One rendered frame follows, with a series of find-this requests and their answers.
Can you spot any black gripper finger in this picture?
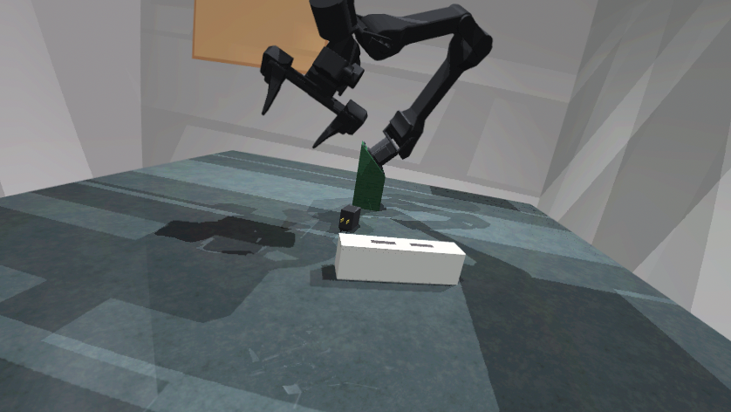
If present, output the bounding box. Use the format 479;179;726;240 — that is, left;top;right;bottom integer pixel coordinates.
312;110;356;148
262;60;286;115

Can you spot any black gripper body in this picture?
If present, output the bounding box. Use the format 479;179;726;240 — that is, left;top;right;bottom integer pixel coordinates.
260;45;367;134

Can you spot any black two-prong plug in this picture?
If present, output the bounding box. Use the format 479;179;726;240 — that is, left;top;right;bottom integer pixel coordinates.
338;204;361;230

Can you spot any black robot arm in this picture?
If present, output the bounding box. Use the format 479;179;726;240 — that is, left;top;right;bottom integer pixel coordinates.
309;0;493;170

